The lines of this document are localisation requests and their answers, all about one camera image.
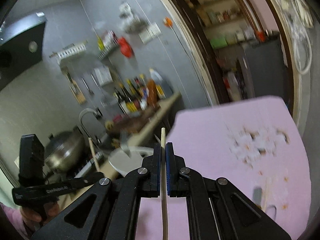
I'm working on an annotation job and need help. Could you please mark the silver fork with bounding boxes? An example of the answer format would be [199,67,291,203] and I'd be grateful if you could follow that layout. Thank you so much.
[120,131,131,157]

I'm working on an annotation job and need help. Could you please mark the wooden chopstick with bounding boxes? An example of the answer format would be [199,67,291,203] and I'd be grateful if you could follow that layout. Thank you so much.
[161,127,168,240]
[88,137,100,172]

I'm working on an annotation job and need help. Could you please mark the person's left hand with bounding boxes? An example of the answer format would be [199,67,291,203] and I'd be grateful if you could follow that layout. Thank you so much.
[20,202,60,231]

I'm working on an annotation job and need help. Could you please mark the steel cooking pot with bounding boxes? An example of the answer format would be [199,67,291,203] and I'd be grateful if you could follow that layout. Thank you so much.
[44,127,85,173]

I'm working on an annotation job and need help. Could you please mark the wooden cutting board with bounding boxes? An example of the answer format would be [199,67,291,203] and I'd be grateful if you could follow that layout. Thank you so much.
[106,109,161,134]

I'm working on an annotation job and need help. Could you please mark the chrome sink faucet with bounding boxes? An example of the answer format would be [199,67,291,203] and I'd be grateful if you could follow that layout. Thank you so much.
[78,107,102,145]

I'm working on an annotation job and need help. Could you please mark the dark soy sauce bottle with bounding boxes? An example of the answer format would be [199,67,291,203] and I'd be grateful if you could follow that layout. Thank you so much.
[114,88,130,115]

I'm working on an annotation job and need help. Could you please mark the pink floral table cloth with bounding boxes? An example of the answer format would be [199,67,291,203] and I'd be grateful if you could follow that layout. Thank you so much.
[134,95,312,240]

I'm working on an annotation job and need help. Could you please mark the large cooking oil jug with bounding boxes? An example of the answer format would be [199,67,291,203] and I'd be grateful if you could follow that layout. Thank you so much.
[149,68,173,99]

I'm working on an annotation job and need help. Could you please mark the red plastic bag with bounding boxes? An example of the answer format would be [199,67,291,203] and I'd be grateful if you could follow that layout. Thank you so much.
[118,37,133,58]

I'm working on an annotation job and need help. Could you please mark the dark grey refrigerator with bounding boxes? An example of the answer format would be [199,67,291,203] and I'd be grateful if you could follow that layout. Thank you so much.
[237,38,289,104]

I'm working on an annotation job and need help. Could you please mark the hanging bag of dried goods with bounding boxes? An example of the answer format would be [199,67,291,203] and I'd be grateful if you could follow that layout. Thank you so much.
[119,2,148,34]

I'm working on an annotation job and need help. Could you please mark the black range hood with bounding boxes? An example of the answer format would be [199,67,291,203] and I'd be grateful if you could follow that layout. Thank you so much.
[1,12,47,89]

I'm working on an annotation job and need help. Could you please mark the red cup on fridge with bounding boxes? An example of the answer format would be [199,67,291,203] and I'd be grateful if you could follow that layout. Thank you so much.
[257,31,266,42]

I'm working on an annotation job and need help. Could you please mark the beige rubber gloves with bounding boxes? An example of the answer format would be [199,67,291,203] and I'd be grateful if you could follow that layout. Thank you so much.
[280,0,313,29]

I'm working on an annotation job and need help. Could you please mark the grey metal wall shelf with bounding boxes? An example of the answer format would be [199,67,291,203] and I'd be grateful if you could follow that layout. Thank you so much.
[98,42,119,61]

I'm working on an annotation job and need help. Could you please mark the white wall socket plate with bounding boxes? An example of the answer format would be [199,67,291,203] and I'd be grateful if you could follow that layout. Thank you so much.
[139,23,162,44]

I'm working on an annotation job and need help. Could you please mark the white wall rack basket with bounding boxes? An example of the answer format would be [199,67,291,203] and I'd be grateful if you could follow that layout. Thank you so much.
[49,40,88,66]

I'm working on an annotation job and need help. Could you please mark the orange wall hook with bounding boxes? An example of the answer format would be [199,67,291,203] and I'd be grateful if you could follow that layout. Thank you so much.
[163,17,173,28]

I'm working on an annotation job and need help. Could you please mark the white hose loop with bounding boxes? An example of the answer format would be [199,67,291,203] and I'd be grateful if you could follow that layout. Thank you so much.
[291,24,313,75]

